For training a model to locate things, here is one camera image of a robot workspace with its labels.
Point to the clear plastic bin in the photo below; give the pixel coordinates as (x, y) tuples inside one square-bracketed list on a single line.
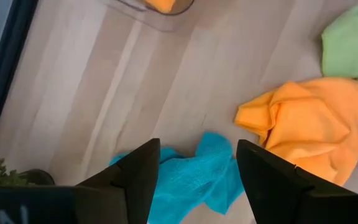
[(182, 12)]

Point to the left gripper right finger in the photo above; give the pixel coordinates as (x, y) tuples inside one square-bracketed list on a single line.
[(266, 180)]

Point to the orange microfiber towel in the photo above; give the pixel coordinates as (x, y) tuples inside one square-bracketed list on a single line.
[(309, 124), (162, 4)]

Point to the teal microfiber towel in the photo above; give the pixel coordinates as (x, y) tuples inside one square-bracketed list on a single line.
[(191, 180)]

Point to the green microfiber towel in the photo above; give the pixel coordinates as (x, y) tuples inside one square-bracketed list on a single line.
[(350, 46)]

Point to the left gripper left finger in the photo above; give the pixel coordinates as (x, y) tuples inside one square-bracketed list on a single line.
[(141, 174)]

